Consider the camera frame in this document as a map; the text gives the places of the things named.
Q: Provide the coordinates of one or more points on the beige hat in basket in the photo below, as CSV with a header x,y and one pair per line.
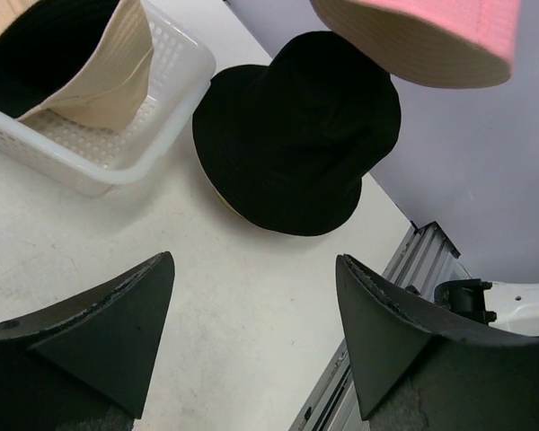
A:
x,y
88,61

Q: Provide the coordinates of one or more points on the aluminium mounting rail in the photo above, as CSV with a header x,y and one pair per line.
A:
x,y
379,346

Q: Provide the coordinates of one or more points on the pink hat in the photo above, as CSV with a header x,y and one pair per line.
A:
x,y
447,44

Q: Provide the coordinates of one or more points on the black bucket hat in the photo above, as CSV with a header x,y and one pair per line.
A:
x,y
287,145

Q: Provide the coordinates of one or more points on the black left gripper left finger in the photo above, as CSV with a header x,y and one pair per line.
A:
x,y
86,363

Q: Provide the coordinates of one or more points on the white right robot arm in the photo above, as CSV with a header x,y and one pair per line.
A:
x,y
505,306

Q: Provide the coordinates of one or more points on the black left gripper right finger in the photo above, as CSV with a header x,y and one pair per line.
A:
x,y
469,376

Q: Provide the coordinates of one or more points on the white plastic basket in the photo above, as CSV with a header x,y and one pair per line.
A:
x,y
91,160

